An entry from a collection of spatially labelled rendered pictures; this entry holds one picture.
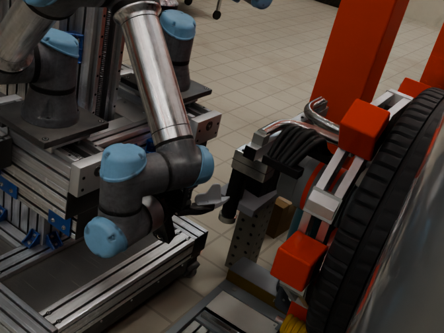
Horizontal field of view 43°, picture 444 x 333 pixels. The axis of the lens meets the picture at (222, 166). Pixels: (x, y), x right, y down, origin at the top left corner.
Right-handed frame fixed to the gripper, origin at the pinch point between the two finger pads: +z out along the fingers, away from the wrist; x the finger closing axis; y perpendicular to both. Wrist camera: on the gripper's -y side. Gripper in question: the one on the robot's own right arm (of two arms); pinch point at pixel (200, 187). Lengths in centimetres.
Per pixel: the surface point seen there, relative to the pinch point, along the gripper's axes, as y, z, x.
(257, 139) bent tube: 12.8, 7.6, -7.7
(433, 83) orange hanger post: -16, 263, -14
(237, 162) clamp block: 5.7, 7.3, -4.4
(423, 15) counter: -34, 800, 86
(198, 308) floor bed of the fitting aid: -75, 50, 16
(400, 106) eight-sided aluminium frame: 25.2, 26.0, -32.2
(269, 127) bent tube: 14.9, 11.6, -8.5
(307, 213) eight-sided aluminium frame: 5.3, -1.2, -25.4
